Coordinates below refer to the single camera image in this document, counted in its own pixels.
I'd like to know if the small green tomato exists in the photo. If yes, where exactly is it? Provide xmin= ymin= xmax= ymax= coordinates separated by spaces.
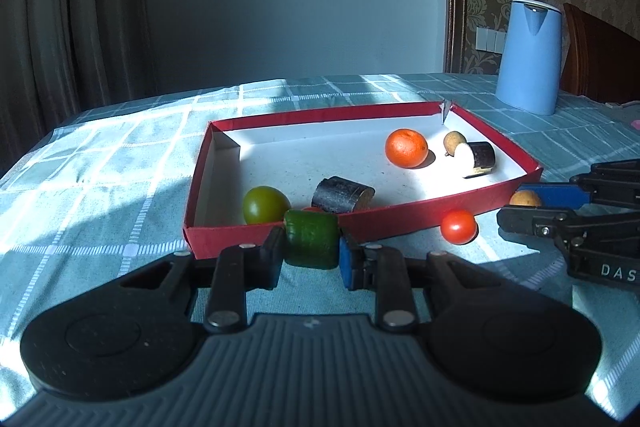
xmin=242 ymin=185 xmax=291 ymax=225

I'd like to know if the green cucumber piece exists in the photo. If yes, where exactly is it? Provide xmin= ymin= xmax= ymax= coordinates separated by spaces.
xmin=283 ymin=210 xmax=340 ymax=270

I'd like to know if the dark eggplant chunk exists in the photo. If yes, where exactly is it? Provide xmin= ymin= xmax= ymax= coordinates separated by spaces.
xmin=454 ymin=141 xmax=497 ymax=179

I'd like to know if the orange mandarin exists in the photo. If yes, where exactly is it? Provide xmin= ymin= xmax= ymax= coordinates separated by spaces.
xmin=385 ymin=128 xmax=428 ymax=169

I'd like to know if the round brown longan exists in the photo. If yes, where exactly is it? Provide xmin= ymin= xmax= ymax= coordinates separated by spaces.
xmin=442 ymin=131 xmax=466 ymax=157

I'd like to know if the red shallow cardboard box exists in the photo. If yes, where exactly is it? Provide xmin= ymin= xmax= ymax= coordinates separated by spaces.
xmin=183 ymin=102 xmax=542 ymax=259

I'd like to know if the blue electric kettle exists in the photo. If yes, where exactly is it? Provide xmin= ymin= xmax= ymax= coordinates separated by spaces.
xmin=496 ymin=0 xmax=562 ymax=116

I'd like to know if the dark wooden chair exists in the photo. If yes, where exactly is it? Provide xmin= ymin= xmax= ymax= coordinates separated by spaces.
xmin=561 ymin=3 xmax=640 ymax=104

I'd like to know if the patterned beige curtain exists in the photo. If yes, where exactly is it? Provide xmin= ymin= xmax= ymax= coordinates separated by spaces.
xmin=1 ymin=0 xmax=158 ymax=171

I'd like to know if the white wall switch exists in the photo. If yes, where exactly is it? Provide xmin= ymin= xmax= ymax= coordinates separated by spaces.
xmin=475 ymin=26 xmax=506 ymax=54

